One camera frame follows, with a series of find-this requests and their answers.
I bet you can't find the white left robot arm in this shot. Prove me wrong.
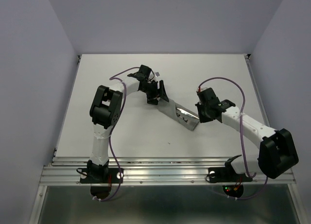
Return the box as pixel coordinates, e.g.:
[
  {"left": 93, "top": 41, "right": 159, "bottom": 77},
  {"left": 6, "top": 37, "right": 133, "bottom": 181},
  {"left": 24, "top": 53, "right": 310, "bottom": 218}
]
[{"left": 87, "top": 65, "right": 169, "bottom": 182}]

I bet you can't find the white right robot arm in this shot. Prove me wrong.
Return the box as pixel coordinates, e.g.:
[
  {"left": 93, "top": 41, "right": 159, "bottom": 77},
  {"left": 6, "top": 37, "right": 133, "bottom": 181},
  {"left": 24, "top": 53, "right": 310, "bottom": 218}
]
[{"left": 196, "top": 88, "right": 299, "bottom": 180}]

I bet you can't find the black handled knife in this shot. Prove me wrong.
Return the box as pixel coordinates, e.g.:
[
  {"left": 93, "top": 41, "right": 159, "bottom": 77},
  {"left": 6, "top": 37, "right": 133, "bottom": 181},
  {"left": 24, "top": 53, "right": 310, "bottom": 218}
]
[{"left": 175, "top": 105, "right": 200, "bottom": 131}]

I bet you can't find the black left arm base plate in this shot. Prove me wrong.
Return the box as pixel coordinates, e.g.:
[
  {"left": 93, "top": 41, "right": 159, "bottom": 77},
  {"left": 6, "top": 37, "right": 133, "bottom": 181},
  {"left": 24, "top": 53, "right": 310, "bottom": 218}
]
[{"left": 76, "top": 168, "right": 123, "bottom": 184}]

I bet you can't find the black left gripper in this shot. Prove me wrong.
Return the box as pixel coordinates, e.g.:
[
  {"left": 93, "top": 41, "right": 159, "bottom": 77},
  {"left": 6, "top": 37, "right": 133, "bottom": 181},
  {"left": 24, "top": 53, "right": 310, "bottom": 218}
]
[{"left": 140, "top": 80, "right": 169, "bottom": 106}]

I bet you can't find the black handled fork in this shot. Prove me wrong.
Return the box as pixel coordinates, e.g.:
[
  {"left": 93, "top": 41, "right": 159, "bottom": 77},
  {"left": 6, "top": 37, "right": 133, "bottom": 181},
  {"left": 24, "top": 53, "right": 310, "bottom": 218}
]
[{"left": 176, "top": 108, "right": 192, "bottom": 124}]

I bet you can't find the grey cloth napkin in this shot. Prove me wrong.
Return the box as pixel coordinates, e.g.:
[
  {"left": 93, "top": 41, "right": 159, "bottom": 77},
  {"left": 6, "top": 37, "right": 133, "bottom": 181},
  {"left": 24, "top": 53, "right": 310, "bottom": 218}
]
[{"left": 157, "top": 99, "right": 199, "bottom": 132}]

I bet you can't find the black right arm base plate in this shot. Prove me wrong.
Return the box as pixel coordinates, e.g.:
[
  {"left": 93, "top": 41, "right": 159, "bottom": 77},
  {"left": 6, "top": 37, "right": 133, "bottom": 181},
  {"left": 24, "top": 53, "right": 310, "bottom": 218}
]
[{"left": 205, "top": 167, "right": 253, "bottom": 183}]

